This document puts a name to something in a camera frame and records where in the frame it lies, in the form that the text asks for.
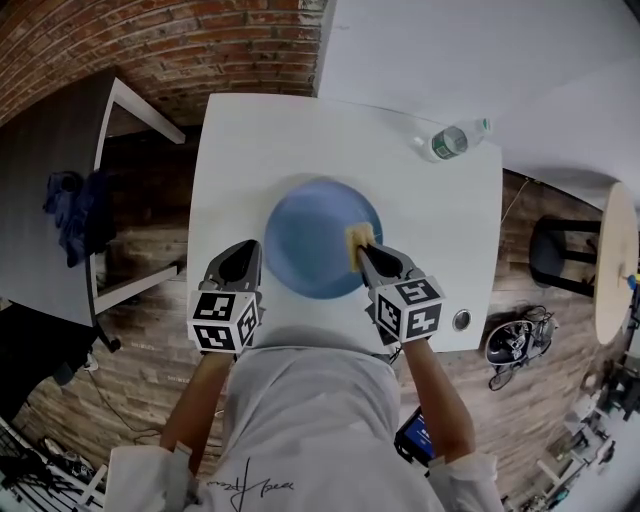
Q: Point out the small blue yellow tool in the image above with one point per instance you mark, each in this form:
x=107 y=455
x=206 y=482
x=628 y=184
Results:
x=632 y=281

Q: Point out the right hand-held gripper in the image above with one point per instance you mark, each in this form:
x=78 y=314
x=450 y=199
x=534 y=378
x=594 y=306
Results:
x=405 y=310

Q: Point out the round metal table grommet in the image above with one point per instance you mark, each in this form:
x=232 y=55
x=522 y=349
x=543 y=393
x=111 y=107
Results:
x=462 y=320

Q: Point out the clear plastic water bottle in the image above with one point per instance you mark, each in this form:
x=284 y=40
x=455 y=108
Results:
x=450 y=140

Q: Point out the person's white shirt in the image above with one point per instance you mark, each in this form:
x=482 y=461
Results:
x=310 y=425

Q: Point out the person's left forearm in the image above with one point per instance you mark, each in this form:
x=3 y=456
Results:
x=200 y=400

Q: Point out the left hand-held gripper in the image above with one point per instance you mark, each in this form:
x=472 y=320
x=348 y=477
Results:
x=215 y=312

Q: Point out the dark blue cloth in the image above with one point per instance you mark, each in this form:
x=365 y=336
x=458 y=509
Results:
x=80 y=215

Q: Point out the black device with blue screen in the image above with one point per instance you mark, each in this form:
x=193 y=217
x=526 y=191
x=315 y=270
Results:
x=417 y=435

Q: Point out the white square table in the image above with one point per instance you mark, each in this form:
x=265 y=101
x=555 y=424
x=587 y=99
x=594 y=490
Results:
x=440 y=225

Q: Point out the black stool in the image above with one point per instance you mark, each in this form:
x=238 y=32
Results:
x=545 y=250

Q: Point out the cluttered equipment workbench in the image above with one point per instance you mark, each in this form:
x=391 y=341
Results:
x=590 y=430

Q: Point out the round wooden table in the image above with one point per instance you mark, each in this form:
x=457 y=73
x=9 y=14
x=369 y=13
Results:
x=615 y=260

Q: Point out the black office chair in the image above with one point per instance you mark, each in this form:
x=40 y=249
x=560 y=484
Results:
x=30 y=350

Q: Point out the white helmet with gear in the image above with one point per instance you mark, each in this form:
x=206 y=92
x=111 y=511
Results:
x=505 y=345

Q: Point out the yellow sponge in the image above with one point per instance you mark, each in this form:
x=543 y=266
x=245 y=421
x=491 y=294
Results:
x=359 y=240

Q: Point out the person's right forearm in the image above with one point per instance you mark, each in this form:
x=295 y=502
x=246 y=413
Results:
x=440 y=400

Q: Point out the blue big plate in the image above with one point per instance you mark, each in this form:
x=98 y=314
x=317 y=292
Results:
x=310 y=240

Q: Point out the grey table with white legs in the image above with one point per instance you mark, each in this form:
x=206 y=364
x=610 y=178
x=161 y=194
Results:
x=45 y=125

